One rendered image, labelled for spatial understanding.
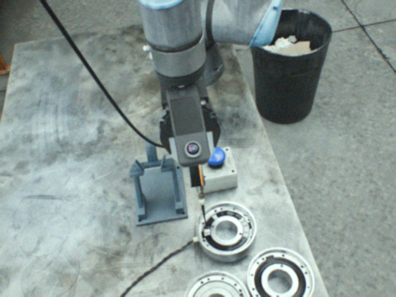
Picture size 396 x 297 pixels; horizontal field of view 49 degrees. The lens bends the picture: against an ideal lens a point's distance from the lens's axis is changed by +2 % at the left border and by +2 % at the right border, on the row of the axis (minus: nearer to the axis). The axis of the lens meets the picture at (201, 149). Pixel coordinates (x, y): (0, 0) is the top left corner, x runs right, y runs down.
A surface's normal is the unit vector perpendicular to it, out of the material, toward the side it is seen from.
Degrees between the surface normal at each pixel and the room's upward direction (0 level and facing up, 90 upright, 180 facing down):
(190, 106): 32
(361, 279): 0
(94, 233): 0
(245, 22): 76
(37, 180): 0
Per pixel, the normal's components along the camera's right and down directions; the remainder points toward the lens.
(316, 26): -0.87, 0.38
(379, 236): -0.09, -0.65
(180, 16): 0.38, 0.68
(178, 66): 0.05, 0.76
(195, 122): 0.04, -0.16
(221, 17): -0.30, 0.29
